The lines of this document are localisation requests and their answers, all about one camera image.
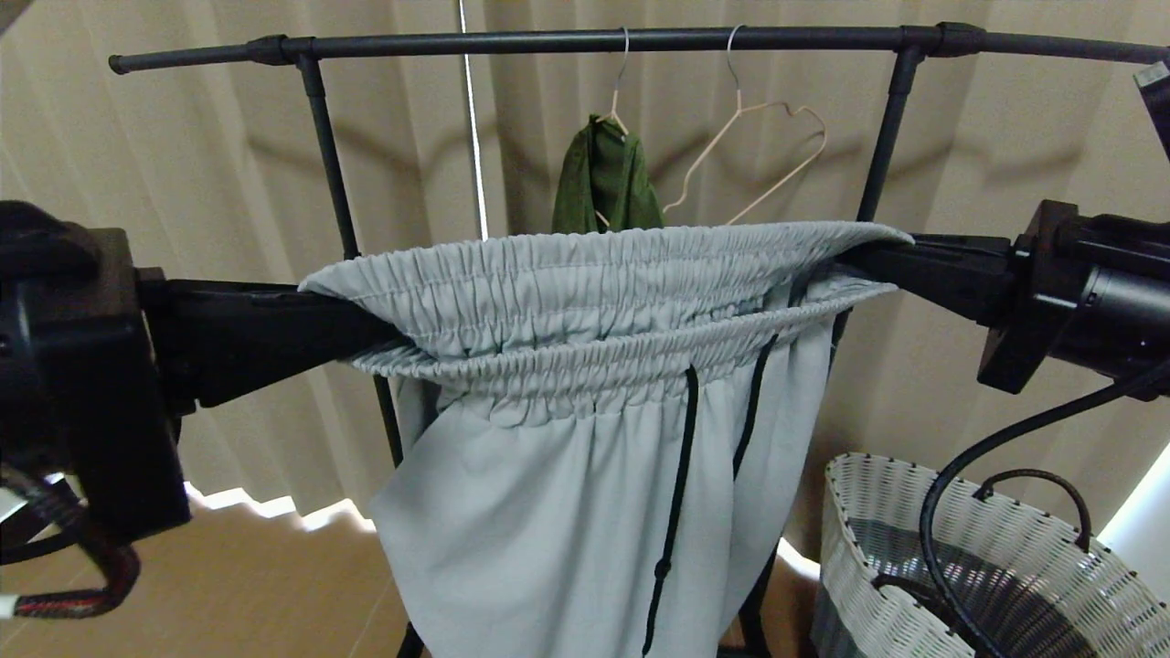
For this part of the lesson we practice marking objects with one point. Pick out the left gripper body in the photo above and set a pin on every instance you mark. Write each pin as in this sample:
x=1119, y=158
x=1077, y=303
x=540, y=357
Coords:
x=101, y=393

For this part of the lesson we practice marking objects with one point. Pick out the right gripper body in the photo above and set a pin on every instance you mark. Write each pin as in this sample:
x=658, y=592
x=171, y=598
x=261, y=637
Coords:
x=1051, y=292

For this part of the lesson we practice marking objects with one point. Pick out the pale grey shorts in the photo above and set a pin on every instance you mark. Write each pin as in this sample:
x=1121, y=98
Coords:
x=548, y=475

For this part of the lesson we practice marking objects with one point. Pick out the green long-sleeved shirt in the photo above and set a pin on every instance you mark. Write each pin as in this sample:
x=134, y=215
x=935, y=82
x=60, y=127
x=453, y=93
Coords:
x=603, y=183

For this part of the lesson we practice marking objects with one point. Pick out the white laundry basket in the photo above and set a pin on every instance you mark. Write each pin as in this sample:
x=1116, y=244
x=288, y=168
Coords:
x=887, y=512

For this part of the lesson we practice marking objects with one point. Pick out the black clothes rack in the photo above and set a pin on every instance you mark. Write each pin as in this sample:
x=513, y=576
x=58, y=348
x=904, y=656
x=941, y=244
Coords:
x=594, y=40

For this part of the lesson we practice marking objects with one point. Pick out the beige curtain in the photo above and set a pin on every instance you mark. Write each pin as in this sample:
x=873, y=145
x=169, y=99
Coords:
x=183, y=164

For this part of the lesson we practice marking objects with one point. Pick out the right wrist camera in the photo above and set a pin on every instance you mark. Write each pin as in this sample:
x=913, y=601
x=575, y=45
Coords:
x=1156, y=100

